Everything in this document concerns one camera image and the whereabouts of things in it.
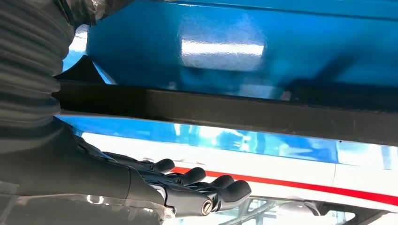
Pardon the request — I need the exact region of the blue metal shelf rack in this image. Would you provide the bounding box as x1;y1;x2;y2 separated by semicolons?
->
62;0;398;170

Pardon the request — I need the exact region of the white car red stripe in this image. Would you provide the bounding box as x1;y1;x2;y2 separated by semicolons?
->
81;132;398;225

